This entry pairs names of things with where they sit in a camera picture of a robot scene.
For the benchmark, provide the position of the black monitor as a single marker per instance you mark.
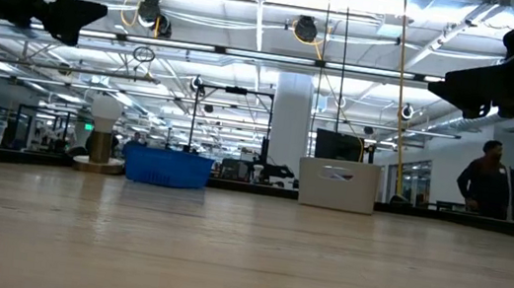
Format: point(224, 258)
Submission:
point(339, 145)

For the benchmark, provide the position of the blue plastic basket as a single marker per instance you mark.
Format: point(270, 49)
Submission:
point(166, 168)

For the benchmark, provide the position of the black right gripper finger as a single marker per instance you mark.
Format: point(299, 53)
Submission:
point(473, 85)
point(476, 109)

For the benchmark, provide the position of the long hanging light bar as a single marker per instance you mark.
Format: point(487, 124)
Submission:
point(268, 56)

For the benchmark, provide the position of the white building column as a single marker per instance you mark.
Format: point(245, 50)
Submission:
point(291, 119)

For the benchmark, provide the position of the grey plastic bin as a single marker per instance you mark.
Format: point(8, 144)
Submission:
point(337, 192)

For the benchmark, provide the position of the black aluminium table frame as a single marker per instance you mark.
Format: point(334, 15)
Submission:
point(251, 188)

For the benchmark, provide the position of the white bulb brass lamp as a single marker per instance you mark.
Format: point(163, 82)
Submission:
point(105, 114)

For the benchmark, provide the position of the black background rig frame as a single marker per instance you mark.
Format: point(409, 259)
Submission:
point(235, 90)

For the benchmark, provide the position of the person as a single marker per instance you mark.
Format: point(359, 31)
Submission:
point(485, 184)
point(136, 138)

